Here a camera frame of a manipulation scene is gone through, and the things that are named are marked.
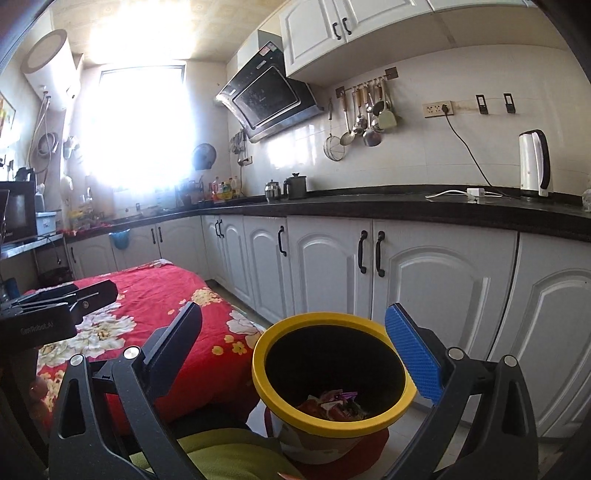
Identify dark metal pot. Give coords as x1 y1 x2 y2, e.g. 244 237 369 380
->
283 173 309 200

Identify yellow rimmed trash bin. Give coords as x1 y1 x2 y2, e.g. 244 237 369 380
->
252 313 420 466

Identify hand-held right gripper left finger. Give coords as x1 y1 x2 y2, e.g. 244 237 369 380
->
46 302 204 480

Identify white cable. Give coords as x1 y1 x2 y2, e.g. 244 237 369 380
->
425 188 504 202

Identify utensil wall rail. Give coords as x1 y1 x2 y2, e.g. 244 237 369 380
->
335 67 399 100

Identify red plastic bag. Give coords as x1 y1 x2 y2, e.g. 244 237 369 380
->
295 398 333 421

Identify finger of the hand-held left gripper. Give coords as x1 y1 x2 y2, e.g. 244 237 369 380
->
21 284 79 305
67 280 118 324

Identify stainless steel shelf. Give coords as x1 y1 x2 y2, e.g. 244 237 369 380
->
0 233 65 259

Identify red floral tablecloth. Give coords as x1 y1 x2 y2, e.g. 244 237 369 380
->
23 258 266 435

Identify white base cabinets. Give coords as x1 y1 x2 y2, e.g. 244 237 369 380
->
67 215 591 439

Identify row of hanging kitchen utensils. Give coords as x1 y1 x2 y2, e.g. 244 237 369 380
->
341 80 398 147

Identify black countertop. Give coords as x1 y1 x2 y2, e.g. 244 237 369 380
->
0 185 591 259

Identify white storage box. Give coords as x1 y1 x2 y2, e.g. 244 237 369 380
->
36 211 61 236

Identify white electric kettle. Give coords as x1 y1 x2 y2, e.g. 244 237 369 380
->
518 130 555 200

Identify red stool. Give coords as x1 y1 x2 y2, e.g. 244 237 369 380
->
295 427 391 480

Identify round dark wall fan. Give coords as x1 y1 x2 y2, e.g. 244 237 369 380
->
191 143 218 169

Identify person's left hand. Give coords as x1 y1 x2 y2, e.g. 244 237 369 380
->
28 373 52 403

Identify white upper cabinets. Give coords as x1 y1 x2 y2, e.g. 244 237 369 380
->
279 0 532 86

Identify coiled hose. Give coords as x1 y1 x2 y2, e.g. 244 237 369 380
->
34 131 60 158

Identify black range hood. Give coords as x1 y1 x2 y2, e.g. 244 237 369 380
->
215 28 326 144

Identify group of condiment bottles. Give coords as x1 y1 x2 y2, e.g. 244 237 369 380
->
208 175 241 201

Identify black microwave oven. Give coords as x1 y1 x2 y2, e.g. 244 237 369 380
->
0 181 38 245

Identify black condiment rack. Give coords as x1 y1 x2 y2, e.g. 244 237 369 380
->
175 178 206 208

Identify window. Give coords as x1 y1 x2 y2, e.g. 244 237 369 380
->
83 65 195 195

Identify white water heater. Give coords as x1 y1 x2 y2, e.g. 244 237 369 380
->
21 28 84 112

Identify hanging small kitchen tools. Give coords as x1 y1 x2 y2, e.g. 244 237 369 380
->
229 130 247 164

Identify wire mesh strainer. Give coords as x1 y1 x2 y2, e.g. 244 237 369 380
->
323 99 347 162

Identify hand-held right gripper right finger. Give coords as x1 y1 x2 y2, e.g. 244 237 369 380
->
383 304 541 480

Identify black power cable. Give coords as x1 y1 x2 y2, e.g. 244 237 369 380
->
443 111 485 190

